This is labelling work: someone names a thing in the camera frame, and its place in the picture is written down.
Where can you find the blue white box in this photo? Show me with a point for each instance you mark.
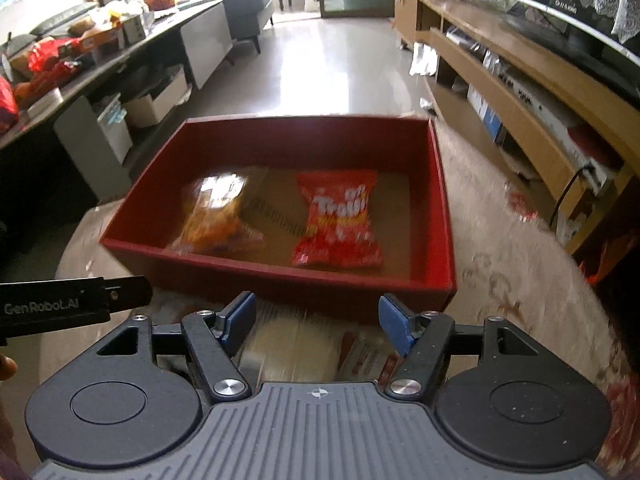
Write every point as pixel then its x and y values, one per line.
pixel 487 115

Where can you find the red cardboard box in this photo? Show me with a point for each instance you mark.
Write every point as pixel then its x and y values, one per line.
pixel 300 290

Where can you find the silver wrapper scrap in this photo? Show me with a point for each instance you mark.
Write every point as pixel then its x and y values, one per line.
pixel 426 104

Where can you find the grey sofa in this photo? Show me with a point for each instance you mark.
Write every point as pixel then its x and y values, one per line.
pixel 245 10

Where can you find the long white device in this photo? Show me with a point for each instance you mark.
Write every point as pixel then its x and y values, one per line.
pixel 550 110

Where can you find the black television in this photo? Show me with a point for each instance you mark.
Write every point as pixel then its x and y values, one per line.
pixel 575 15

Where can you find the orange snack packet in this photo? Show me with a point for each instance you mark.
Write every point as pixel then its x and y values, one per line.
pixel 215 220

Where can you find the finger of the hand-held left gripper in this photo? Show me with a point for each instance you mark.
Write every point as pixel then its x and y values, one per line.
pixel 130 292

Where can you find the white bag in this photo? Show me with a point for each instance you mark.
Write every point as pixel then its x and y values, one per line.
pixel 424 60

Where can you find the red snack packet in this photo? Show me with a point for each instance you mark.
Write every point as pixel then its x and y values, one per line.
pixel 340 220

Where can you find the white plastic storage box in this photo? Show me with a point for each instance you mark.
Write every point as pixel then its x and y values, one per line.
pixel 117 130

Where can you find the wooden television cabinet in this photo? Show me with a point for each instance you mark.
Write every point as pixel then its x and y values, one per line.
pixel 500 60

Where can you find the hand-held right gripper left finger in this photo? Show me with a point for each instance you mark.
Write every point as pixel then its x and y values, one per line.
pixel 239 316

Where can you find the clear cracker packet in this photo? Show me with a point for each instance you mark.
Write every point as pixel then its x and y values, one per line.
pixel 295 345

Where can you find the orange carton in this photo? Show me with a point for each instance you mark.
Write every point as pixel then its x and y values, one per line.
pixel 102 37

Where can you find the person's left hand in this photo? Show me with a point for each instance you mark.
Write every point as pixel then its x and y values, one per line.
pixel 6 367

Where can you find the small white carton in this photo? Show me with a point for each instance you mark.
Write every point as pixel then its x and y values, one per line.
pixel 134 30

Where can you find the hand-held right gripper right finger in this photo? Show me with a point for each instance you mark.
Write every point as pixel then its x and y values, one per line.
pixel 395 324

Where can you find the red white printed packet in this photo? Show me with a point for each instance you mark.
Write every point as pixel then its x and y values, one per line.
pixel 365 355

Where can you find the white cardboard box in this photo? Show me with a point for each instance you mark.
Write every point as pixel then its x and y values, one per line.
pixel 155 102

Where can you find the red plastic bag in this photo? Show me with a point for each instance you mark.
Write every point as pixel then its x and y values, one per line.
pixel 50 55

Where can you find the dark grey long table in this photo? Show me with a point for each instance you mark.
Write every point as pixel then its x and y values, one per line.
pixel 165 27

